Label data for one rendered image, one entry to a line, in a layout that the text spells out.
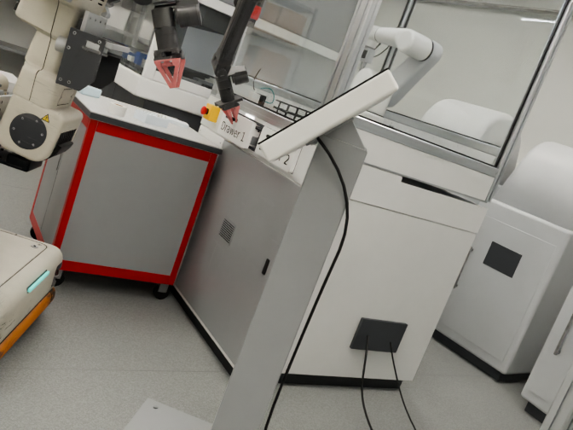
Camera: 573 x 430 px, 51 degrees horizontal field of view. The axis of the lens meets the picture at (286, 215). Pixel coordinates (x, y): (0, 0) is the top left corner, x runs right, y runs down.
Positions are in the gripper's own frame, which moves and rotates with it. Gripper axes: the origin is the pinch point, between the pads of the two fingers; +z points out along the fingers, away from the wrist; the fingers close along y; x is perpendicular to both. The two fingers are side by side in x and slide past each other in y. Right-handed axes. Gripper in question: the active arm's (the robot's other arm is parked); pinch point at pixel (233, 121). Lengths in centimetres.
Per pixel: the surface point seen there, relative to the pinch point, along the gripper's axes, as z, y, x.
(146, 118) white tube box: -6.2, -29.3, 22.5
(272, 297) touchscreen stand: 8, -39, -107
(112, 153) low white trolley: 1, -49, 14
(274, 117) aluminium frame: -2.0, 10.7, -17.0
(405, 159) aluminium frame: 19, 45, -52
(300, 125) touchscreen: -36, -27, -117
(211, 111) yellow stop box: 3.6, 2.0, 32.5
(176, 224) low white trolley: 41, -33, 14
